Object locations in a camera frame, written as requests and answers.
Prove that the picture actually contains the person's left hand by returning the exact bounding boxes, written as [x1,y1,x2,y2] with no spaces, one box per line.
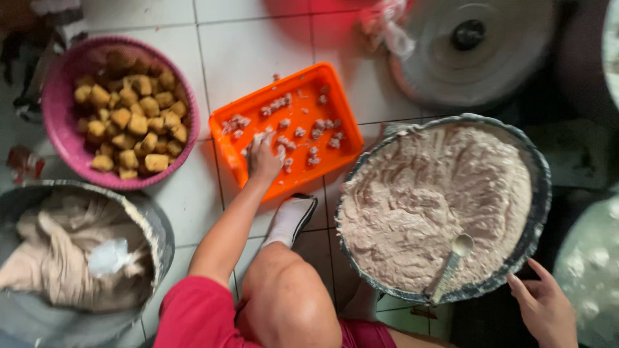
[246,131,287,184]

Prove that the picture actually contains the person's right hand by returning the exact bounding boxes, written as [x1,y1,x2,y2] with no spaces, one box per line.
[507,258,579,348]

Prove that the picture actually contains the group of pink paste lumps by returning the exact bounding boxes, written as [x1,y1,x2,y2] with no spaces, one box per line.
[221,72,345,174]

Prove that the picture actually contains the white sock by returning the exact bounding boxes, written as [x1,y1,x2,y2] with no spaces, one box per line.
[260,193,319,250]

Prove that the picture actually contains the orange plastic tray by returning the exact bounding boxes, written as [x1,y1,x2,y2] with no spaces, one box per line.
[208,62,365,203]

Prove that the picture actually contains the pile of fried tofu puffs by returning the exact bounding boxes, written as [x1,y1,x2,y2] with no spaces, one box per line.
[74,51,190,181]

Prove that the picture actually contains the grey basin with cloth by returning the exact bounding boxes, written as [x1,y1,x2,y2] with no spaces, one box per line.
[0,179,176,348]

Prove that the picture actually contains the red plastic basin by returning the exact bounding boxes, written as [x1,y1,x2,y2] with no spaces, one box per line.
[264,0,411,15]

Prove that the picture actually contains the person's bare leg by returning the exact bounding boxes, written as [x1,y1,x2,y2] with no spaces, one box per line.
[240,241,457,348]

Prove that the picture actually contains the pink meat paste mass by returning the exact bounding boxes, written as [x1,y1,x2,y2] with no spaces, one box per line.
[340,124,533,295]

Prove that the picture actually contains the crumpled clear plastic bag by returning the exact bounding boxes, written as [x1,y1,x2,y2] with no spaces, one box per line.
[359,0,417,62]

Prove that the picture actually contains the clear plastic piece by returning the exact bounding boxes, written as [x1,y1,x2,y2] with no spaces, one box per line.
[87,237,133,279]

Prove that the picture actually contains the pink plastic basket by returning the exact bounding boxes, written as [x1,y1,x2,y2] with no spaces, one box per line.
[41,35,201,191]

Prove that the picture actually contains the red shorts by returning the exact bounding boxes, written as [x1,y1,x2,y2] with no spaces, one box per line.
[338,316,398,348]

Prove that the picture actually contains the metal spoon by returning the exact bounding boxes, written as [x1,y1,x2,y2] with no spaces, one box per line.
[430,233,475,305]

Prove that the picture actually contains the beige cloth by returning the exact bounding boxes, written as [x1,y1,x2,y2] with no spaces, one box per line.
[0,190,156,311]

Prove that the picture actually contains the black lid knob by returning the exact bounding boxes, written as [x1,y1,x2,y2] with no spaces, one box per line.
[450,19,487,52]

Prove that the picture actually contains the red packet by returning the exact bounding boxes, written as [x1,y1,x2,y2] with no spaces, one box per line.
[5,144,47,185]

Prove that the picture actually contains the dark clutter heap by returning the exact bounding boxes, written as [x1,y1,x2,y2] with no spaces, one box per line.
[0,0,89,122]

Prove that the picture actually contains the large metal pot lid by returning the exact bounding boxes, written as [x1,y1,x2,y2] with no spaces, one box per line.
[393,0,558,110]

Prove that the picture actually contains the grey basin with paste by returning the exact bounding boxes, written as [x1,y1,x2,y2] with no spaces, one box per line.
[335,112,553,305]

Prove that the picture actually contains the large white plastic bag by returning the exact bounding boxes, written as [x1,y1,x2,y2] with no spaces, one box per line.
[552,195,619,348]

